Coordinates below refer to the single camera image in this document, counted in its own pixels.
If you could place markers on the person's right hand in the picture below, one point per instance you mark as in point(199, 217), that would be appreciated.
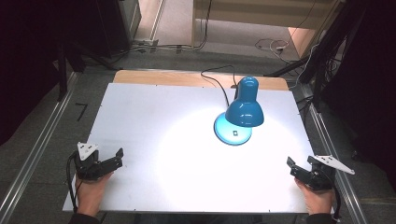
point(316, 200)

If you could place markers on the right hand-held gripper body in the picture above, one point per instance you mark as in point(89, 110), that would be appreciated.
point(323, 174)

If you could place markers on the black metal stand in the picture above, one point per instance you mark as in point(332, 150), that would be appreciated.
point(62, 74)

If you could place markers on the aluminium floor rail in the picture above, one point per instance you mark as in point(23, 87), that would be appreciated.
point(34, 155)
point(336, 161)

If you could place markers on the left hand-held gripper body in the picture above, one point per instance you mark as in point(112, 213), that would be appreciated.
point(90, 163)

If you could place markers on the blue desk lamp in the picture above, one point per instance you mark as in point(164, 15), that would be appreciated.
point(244, 110)

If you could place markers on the beige wooden furniture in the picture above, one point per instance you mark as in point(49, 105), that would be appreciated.
point(264, 14)

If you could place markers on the black tripod stand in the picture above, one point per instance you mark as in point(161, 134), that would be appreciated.
point(323, 56)

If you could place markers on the dark cabinet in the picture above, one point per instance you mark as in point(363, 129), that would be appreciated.
point(116, 25)

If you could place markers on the person's left hand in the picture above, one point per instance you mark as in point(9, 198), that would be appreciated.
point(90, 194)

